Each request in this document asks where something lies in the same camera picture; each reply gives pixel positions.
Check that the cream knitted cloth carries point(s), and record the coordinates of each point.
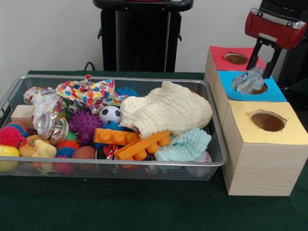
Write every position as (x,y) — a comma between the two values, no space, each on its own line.
(173,108)

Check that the colourful patterned cloth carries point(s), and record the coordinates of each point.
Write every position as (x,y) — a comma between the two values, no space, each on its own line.
(84,92)

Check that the small soccer ball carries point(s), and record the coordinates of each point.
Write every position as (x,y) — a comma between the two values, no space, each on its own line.
(110,114)

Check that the light blue knitted cloth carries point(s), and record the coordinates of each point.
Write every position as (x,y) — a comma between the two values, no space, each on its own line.
(185,146)

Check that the purple spiky ball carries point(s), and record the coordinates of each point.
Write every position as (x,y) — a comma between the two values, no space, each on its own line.
(84,125)

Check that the dark green table cloth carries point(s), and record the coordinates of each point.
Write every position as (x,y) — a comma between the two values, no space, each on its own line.
(120,207)

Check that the white baseball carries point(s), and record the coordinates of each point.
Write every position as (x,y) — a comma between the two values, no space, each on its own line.
(204,160)

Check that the crushed silver can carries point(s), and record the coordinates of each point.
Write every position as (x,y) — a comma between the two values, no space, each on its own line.
(47,125)

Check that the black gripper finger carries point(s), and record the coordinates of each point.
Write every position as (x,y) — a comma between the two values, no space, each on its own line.
(253,56)
(272,63)

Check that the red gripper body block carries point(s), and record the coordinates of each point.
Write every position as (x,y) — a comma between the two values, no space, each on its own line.
(274,29)

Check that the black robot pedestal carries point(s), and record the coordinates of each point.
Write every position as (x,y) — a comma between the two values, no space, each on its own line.
(142,36)

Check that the crushed clear plastic bottle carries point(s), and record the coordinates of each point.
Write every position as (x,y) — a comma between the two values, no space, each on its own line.
(249,81)

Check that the wooden box with three holes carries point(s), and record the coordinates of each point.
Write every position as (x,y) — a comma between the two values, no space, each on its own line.
(260,168)

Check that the black upright panel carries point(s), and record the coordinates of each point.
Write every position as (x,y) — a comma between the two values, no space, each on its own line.
(293,67)

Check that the orange toy building brick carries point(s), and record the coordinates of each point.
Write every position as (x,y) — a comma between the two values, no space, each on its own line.
(134,144)

